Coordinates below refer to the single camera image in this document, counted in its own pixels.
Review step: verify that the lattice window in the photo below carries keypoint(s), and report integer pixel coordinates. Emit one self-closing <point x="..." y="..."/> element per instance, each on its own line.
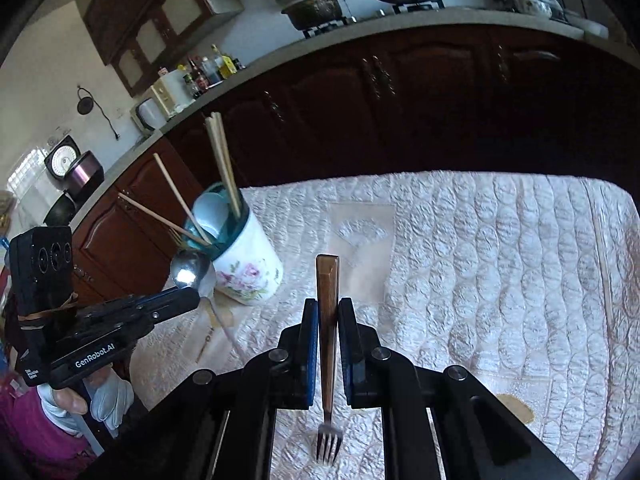
<point x="25" y="175"/>

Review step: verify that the white plastic spoon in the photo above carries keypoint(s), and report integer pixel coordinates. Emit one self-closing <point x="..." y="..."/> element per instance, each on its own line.
<point x="210" y="215"/>

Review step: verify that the person's left forearm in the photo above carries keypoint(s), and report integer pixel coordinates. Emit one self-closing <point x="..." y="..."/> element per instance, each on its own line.
<point x="30" y="430"/>

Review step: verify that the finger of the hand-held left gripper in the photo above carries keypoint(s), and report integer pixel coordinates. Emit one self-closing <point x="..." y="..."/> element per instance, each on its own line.
<point x="150" y="307"/>

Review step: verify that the white microwave oven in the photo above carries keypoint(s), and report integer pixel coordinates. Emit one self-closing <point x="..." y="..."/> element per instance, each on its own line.
<point x="147" y="114"/>

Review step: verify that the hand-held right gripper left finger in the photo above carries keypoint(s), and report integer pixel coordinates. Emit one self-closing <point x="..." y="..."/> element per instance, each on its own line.
<point x="311" y="355"/>

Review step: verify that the row of condiment bottles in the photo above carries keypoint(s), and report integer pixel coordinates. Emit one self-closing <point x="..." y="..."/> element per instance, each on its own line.
<point x="202" y="77"/>

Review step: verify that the wooden glass-door wall cabinet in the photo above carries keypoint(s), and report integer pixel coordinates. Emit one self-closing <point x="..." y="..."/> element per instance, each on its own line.
<point x="150" y="30"/>

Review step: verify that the wooden chopstick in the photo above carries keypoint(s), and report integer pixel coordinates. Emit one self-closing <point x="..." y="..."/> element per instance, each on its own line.
<point x="173" y="191"/>
<point x="160" y="218"/>
<point x="218" y="160"/>
<point x="228" y="160"/>

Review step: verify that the silver metal spoon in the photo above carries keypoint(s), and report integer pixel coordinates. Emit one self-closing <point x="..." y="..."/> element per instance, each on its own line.
<point x="187" y="270"/>

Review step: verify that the gas stove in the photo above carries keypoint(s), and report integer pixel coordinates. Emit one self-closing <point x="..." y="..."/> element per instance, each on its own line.
<point x="417" y="7"/>

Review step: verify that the dial kitchen scale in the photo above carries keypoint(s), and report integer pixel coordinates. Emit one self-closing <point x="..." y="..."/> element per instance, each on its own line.
<point x="62" y="155"/>

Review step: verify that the dark rice cooker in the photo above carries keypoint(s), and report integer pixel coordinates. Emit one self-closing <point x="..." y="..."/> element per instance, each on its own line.
<point x="82" y="172"/>

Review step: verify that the brown clay pot with lid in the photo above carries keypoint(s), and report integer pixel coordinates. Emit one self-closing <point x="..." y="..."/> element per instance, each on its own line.
<point x="312" y="10"/>

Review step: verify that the white quilted blanket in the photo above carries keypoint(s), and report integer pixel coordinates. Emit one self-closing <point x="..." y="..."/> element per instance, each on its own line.
<point x="475" y="260"/>

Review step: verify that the dark wooden base cabinets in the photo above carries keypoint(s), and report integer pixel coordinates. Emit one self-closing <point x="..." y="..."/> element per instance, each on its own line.
<point x="425" y="110"/>

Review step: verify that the white floral utensil holder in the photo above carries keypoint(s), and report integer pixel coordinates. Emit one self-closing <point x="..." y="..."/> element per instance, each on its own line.
<point x="245" y="260"/>

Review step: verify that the person's left hand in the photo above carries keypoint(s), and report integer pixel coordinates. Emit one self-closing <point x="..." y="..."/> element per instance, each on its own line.
<point x="112" y="397"/>

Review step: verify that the small bronze spoon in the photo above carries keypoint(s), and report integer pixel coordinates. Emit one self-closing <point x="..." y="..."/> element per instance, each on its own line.
<point x="205" y="346"/>

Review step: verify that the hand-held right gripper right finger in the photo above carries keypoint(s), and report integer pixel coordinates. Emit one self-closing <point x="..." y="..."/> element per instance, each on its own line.
<point x="346" y="375"/>

